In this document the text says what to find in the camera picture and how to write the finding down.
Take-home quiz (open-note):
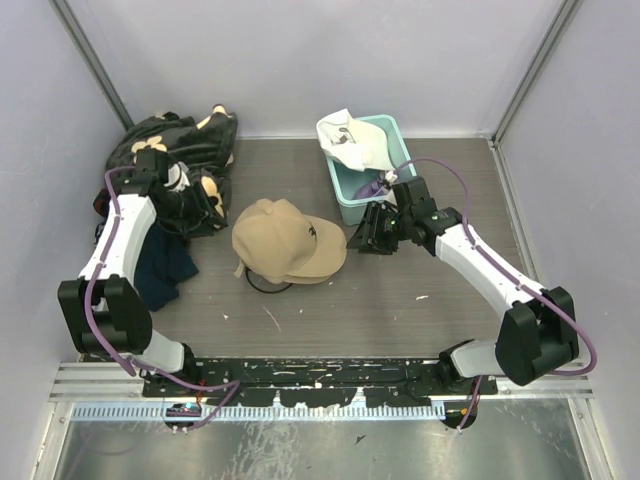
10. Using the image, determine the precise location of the black floral fleece blanket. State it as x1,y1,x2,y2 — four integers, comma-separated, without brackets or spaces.
105,104,239,210

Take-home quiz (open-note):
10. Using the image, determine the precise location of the navy jersey garment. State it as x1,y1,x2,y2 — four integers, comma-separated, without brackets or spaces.
92,188,200,314

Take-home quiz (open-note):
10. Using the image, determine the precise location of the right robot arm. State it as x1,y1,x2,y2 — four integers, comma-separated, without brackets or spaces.
347,177,579,394

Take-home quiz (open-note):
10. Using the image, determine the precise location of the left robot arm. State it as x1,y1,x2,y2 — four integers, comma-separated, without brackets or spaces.
57,148,202,396

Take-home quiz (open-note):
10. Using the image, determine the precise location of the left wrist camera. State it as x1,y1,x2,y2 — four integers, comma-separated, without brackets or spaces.
164,162,190,193

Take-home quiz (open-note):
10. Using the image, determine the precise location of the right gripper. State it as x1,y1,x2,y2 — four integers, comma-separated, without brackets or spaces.
346,201,412,256

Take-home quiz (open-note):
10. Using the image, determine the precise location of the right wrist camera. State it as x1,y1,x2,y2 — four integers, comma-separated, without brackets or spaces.
380,170,398,189

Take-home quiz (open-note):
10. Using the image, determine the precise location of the teal plastic bin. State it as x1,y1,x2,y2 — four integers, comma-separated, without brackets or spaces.
321,114,417,226

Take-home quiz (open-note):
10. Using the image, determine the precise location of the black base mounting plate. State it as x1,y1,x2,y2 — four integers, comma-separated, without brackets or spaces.
142,357,499,407

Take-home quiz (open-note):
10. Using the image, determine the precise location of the tan cap black logo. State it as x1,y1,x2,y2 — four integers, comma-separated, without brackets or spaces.
283,259,345,285

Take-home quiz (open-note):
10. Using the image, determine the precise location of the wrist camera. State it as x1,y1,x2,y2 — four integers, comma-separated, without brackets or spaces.
164,162,190,193
380,170,398,189

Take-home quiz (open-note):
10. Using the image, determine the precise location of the aluminium front rail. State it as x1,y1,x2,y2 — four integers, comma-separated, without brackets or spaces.
50,358,593,407

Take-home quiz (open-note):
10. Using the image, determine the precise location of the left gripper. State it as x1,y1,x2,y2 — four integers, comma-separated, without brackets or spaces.
160,180,228,239

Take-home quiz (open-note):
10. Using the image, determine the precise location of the purple cap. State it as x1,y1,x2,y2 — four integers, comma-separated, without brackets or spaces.
353,179,391,200

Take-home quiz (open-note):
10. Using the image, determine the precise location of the white cap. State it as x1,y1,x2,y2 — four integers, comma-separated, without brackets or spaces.
316,109,392,172

